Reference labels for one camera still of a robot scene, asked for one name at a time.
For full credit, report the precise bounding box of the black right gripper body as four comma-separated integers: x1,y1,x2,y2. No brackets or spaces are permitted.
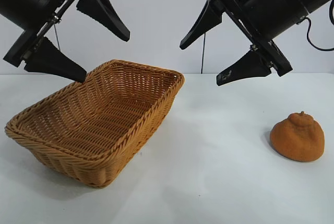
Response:
202,0,311,77

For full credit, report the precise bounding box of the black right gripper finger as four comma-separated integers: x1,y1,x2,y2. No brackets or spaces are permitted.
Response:
216,49,272,87
179,0,223,50

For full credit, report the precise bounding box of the bumpy orange fruit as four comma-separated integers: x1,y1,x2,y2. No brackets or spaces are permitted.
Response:
270,111,326,162

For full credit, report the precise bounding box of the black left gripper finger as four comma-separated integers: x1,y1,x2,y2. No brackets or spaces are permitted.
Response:
75,0,130,42
24,37,87,83

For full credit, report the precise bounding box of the black cable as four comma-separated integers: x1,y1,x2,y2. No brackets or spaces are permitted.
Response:
297,16,334,51

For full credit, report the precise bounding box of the woven wicker basket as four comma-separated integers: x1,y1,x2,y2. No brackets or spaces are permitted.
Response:
4,59,185,188

